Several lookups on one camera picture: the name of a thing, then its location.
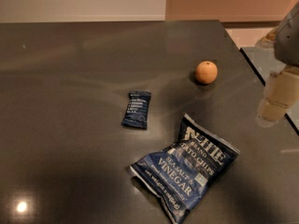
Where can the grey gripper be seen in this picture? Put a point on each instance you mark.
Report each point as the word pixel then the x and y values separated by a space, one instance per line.
pixel 288 39

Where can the orange fruit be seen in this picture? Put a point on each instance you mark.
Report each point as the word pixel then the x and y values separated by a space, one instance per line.
pixel 206 72

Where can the blue vinegar chip bag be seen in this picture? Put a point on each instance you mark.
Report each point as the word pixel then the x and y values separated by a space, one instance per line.
pixel 181 174

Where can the small dark blue snack bar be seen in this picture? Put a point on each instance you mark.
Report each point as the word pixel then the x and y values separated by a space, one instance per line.
pixel 136 115

